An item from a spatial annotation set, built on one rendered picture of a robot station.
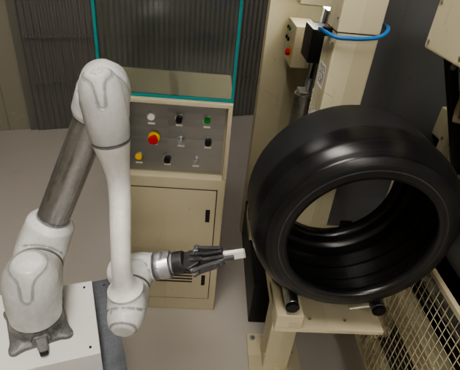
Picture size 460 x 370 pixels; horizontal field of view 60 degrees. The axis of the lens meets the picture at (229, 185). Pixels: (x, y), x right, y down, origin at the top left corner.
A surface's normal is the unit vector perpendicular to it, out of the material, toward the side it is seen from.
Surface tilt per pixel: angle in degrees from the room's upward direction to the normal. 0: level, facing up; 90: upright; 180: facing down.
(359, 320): 0
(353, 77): 90
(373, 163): 80
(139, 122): 90
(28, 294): 75
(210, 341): 0
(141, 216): 90
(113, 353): 0
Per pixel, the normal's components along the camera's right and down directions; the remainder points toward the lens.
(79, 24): 0.36, 0.53
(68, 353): 0.14, -0.84
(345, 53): 0.02, 0.55
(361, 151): -0.11, -0.24
